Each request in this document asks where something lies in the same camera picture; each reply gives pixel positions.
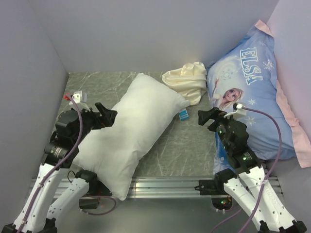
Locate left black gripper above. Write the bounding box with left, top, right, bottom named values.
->
left=74, top=101, right=117, bottom=144

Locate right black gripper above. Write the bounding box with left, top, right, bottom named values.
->
left=197, top=106, right=239, bottom=151

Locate white pillow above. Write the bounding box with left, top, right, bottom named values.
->
left=73, top=73, right=190, bottom=200

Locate cream pillowcase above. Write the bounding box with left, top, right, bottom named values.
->
left=162, top=62, right=207, bottom=106

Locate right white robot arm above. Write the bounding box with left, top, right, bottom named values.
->
left=198, top=104, right=307, bottom=233

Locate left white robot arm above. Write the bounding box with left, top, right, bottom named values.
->
left=2, top=102, right=118, bottom=233

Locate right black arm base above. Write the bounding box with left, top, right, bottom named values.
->
left=194, top=180, right=227, bottom=196

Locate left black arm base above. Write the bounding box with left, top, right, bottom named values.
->
left=85, top=181, right=112, bottom=197

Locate blue white pillow tag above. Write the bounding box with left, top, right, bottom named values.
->
left=178, top=109, right=190, bottom=121

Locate blue Elsa pillow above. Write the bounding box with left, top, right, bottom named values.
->
left=207, top=21, right=311, bottom=168

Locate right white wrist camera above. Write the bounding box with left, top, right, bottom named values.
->
left=224, top=103, right=246, bottom=120

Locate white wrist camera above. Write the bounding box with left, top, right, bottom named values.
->
left=64, top=90, right=91, bottom=112
left=224, top=103, right=246, bottom=120

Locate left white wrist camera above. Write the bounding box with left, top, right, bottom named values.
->
left=64, top=90, right=91, bottom=112

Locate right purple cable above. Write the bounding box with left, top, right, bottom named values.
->
left=211, top=105, right=283, bottom=233

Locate purple cable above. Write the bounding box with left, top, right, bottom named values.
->
left=211, top=105, right=283, bottom=233
left=14, top=93, right=117, bottom=229

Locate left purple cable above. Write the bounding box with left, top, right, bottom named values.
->
left=14, top=93, right=117, bottom=229

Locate aluminium mounting rail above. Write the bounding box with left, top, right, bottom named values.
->
left=29, top=176, right=285, bottom=200

